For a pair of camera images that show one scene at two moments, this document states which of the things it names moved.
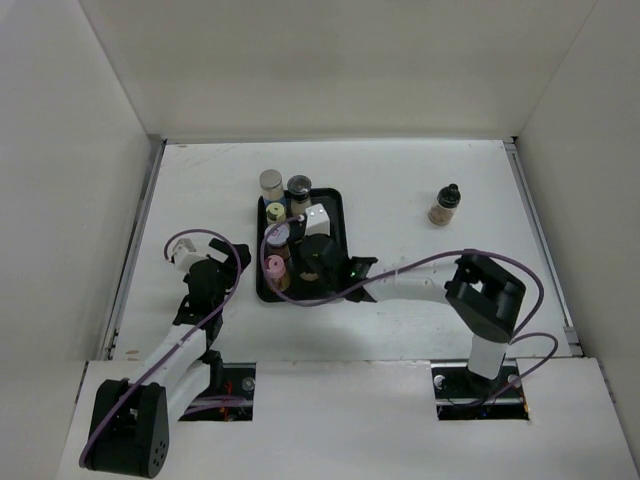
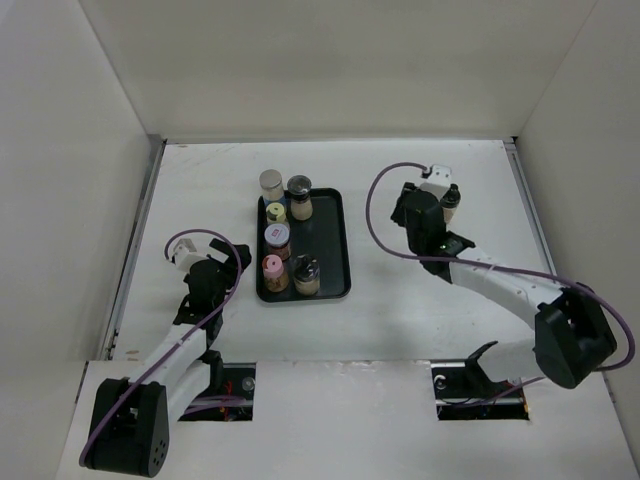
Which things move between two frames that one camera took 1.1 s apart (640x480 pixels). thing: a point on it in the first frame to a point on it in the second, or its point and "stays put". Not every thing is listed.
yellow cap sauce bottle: (275, 213) stays put
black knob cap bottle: (444, 208) stays put
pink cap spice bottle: (276, 273) stays put
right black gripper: (299, 263) to (399, 213)
